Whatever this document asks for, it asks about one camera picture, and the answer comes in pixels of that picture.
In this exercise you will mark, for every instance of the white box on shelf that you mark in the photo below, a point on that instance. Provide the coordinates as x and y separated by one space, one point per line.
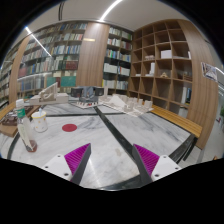
166 54

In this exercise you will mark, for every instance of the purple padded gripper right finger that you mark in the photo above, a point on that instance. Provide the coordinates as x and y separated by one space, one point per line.
151 166

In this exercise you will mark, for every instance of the clear plastic water bottle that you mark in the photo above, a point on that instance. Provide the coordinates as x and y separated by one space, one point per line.
24 127

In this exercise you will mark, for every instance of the white cup with dots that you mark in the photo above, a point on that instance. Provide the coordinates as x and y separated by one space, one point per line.
40 122

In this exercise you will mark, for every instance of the wooden bench right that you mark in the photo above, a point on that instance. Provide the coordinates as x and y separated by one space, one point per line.
186 124

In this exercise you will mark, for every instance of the beige architectural model left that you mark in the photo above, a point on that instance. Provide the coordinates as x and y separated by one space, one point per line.
49 95

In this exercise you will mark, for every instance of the bookshelf full of books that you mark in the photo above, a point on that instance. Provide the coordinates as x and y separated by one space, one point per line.
69 54

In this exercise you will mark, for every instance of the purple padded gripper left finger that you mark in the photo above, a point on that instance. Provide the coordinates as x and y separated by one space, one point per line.
71 166

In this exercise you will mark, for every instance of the white building model right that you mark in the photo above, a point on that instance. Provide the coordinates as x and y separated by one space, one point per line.
129 105

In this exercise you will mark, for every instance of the red round marker disc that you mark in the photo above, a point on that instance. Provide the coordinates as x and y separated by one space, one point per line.
69 127

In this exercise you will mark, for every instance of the wooden open shelf unit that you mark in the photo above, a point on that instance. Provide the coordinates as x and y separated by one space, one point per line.
177 83

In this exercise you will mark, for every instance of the dark grey architectural model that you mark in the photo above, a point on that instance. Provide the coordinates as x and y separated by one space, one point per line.
86 96

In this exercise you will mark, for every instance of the poster on right wall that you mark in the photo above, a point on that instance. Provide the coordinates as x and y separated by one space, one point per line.
209 71

